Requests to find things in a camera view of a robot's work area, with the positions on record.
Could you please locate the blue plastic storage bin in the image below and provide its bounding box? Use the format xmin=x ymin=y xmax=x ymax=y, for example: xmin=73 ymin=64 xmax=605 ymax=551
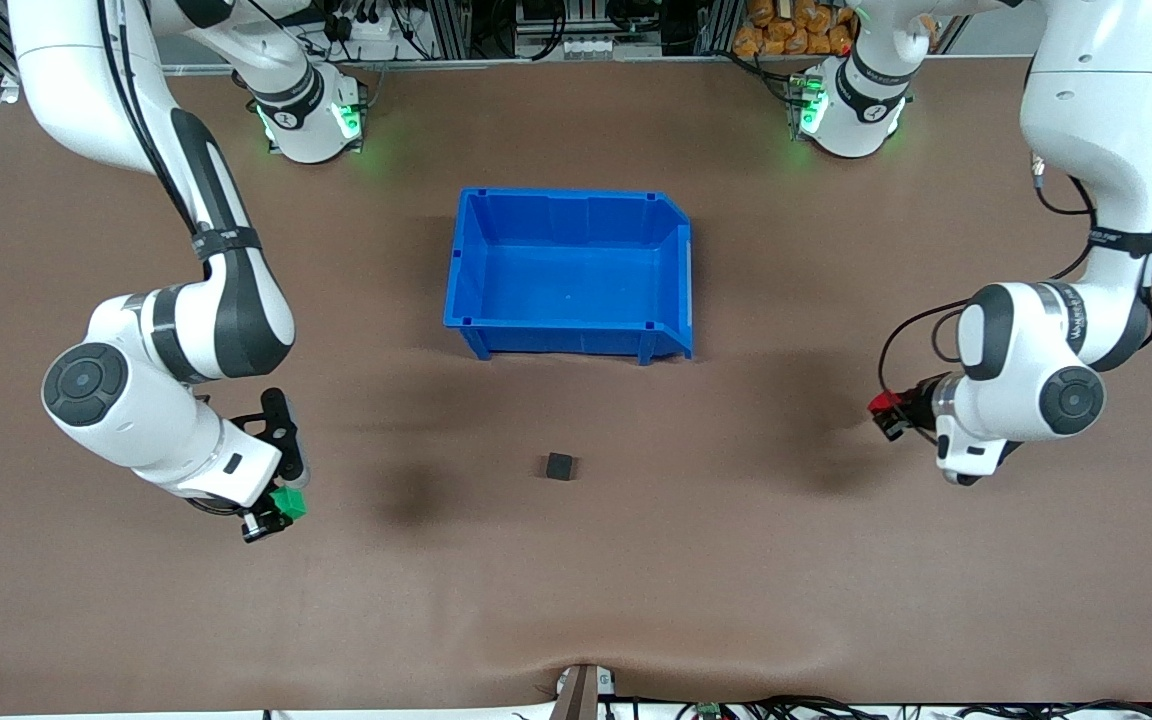
xmin=443 ymin=186 xmax=695 ymax=366

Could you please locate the white power strip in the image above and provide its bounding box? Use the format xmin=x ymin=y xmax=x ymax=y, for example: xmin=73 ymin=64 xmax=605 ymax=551
xmin=321 ymin=5 xmax=407 ymax=47

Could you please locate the grey terminal block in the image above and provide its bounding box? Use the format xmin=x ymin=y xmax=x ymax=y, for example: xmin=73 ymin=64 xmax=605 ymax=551
xmin=564 ymin=36 xmax=638 ymax=59

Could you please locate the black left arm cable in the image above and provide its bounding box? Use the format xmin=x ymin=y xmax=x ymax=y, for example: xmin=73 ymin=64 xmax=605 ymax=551
xmin=878 ymin=150 xmax=1152 ymax=403

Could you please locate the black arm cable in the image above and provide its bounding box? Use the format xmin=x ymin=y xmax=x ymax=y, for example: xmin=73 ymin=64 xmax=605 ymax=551
xmin=94 ymin=0 xmax=209 ymax=243
xmin=878 ymin=150 xmax=1152 ymax=403

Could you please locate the black cable bundle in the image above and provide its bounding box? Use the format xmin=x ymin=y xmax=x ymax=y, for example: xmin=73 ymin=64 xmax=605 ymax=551
xmin=626 ymin=694 xmax=1152 ymax=720

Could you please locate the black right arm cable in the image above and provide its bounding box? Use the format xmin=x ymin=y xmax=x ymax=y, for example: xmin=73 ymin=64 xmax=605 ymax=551
xmin=94 ymin=0 xmax=209 ymax=243

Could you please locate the aluminium frame post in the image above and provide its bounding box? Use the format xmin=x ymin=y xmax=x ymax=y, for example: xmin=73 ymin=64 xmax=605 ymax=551
xmin=693 ymin=0 xmax=738 ymax=57
xmin=426 ymin=0 xmax=473 ymax=59

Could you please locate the silver table edge rail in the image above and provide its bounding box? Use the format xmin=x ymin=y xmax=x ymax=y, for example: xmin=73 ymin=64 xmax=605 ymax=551
xmin=161 ymin=54 xmax=1032 ymax=74

